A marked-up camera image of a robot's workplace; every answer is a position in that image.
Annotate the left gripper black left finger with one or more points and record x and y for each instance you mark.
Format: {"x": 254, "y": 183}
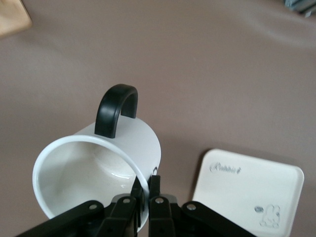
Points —
{"x": 126, "y": 214}

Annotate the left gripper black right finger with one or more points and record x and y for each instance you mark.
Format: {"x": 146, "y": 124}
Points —
{"x": 159, "y": 214}

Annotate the grey metal table bracket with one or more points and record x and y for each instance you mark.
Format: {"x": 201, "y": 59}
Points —
{"x": 300, "y": 6}

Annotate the wooden mug stand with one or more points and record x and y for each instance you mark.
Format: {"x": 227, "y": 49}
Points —
{"x": 12, "y": 17}

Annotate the cream tray with rabbit print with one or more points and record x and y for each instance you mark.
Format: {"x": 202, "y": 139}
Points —
{"x": 242, "y": 190}

